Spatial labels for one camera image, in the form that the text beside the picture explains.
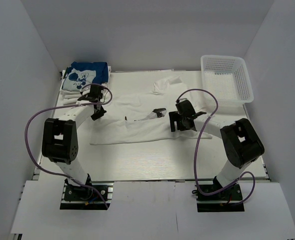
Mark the blue white t shirt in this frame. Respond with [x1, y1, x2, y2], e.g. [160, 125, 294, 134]
[61, 61, 110, 92]

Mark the white t shirt robot print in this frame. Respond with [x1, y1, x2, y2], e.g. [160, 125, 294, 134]
[89, 76, 199, 146]

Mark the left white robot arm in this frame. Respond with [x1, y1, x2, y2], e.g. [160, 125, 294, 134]
[41, 84, 110, 200]

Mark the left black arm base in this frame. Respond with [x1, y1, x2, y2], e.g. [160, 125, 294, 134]
[59, 182, 114, 211]

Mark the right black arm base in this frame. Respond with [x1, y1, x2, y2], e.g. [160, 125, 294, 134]
[192, 184, 245, 213]

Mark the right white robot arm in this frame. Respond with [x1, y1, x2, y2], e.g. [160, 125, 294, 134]
[169, 98, 265, 200]

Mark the folded white t shirt stack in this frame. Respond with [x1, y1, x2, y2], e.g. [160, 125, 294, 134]
[60, 65, 112, 105]

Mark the white plastic basket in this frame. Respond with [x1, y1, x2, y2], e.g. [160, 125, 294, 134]
[200, 55, 254, 106]

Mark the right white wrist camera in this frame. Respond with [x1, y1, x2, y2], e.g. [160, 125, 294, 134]
[176, 98, 188, 104]

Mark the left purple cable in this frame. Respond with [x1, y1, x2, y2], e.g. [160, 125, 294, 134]
[24, 83, 113, 210]

